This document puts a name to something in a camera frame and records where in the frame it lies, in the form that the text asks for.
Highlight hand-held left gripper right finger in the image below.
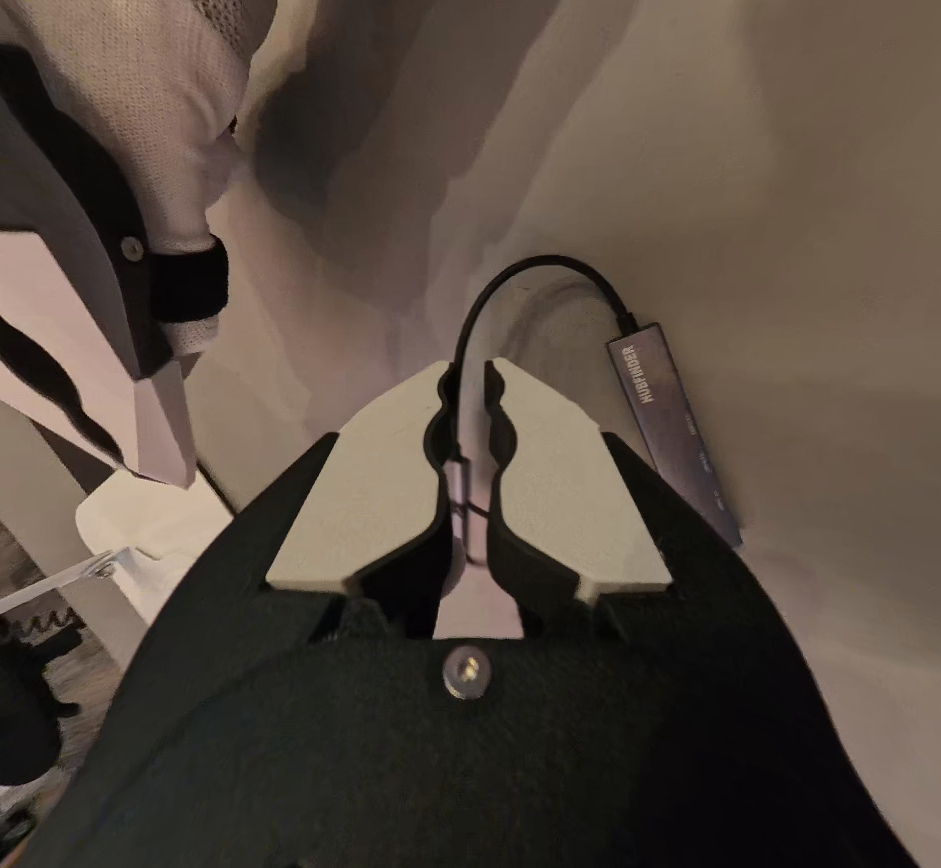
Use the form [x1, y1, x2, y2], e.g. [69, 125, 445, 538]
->
[481, 357, 674, 640]

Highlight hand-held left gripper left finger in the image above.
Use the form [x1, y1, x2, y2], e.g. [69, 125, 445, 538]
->
[265, 360, 455, 640]

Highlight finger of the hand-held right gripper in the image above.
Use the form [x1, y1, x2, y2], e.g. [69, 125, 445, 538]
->
[0, 227, 198, 489]

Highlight grey usb hub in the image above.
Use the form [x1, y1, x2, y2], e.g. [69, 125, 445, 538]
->
[605, 322, 745, 550]

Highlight black hub cable with plug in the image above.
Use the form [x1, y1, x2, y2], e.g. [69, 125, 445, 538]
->
[441, 254, 635, 568]

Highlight person's right hand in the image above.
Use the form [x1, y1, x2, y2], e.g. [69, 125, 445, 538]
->
[0, 0, 304, 356]

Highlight clear acrylic rod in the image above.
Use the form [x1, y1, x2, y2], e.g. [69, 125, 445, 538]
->
[0, 548, 137, 615]

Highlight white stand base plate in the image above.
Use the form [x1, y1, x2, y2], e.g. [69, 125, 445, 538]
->
[74, 475, 240, 593]

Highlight black coiled cable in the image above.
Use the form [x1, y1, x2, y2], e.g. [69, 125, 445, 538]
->
[0, 607, 82, 645]

